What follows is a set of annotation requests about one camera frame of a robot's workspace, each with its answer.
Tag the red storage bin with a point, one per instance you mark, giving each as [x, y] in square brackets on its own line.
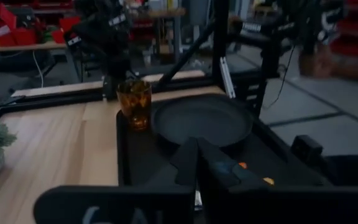
[3, 15]
[70, 24]
[23, 36]

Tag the black aluminium table frame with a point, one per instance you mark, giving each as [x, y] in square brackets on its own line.
[221, 31]

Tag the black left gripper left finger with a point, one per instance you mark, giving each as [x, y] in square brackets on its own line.
[120, 205]

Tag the small black camera box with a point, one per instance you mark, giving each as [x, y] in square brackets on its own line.
[306, 148]

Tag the brown cardboard box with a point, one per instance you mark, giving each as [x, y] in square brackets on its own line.
[315, 62]

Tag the white light bar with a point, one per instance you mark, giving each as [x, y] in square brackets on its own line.
[227, 77]

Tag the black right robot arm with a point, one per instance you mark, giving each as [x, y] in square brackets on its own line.
[110, 40]

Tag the black rectangular tray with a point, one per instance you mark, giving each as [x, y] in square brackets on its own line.
[148, 161]

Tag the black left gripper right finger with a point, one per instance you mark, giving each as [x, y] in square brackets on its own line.
[291, 205]

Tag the wooden workbench top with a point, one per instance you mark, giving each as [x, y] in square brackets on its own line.
[20, 47]

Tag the black round plate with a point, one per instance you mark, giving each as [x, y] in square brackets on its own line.
[202, 119]

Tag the black background robot arm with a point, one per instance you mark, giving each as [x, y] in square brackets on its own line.
[269, 56]

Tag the wooden table with grey legs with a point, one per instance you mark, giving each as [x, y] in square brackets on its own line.
[166, 13]

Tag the amber patterned drinking cup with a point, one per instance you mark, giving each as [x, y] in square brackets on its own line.
[134, 102]

